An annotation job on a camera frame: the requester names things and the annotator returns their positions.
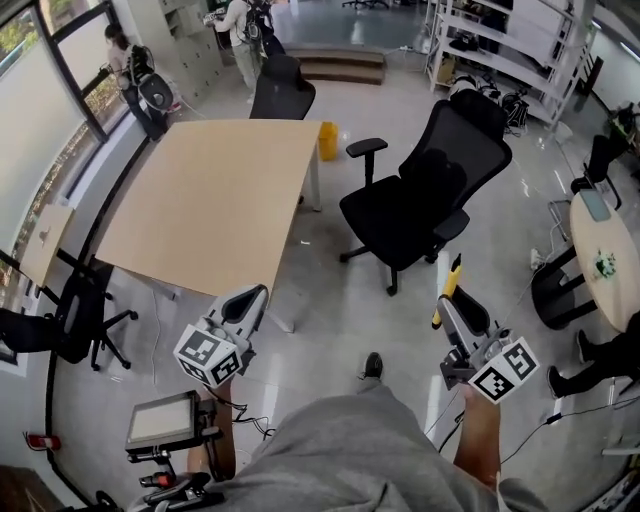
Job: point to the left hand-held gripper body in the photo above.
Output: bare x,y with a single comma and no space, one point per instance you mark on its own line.
207,355

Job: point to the small wooden desk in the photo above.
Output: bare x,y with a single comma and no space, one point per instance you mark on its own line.
47,245

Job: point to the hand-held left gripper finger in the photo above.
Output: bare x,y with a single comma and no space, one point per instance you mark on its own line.
260,302
239,304

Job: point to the brown carpeted step platform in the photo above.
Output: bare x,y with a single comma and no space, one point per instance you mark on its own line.
340,62

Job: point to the black camera rig stand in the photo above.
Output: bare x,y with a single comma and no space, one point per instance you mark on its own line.
170,487

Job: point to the round wooden side table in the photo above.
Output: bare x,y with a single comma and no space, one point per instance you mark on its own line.
615,295

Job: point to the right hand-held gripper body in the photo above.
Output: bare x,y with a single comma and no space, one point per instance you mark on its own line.
502,372

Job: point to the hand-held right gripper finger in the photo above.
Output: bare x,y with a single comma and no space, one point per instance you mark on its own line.
456,325
475,315

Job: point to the black swivel office chair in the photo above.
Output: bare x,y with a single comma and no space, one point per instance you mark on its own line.
75,320

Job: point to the person's grey clothing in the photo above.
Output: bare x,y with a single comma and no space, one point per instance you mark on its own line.
350,460

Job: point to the grey locker cabinet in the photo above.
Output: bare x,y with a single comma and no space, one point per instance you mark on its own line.
190,45

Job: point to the red fire extinguisher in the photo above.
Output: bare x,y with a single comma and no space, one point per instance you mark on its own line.
44,442

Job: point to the white power strip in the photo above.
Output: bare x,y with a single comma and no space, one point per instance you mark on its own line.
536,259

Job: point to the grey tablet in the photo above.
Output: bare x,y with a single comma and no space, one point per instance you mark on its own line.
596,205

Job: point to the person's right forearm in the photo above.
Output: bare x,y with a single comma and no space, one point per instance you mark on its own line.
480,440

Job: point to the white metal shelving rack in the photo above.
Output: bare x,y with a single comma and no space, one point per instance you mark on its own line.
525,55

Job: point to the black mesh office chair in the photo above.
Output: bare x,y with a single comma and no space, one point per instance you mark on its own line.
400,215

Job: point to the small white flower plant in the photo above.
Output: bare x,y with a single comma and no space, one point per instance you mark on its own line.
605,264

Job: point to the black high-back office chair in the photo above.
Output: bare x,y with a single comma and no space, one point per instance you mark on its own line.
280,92

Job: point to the small monitor on stand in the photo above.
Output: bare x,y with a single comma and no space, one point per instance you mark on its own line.
162,422

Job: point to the person's black shoe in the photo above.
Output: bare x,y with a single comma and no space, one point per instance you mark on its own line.
372,364

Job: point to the person's left forearm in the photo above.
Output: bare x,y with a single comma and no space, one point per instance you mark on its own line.
220,440

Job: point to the yellow waste bin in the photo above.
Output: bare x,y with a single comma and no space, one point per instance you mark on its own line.
328,142

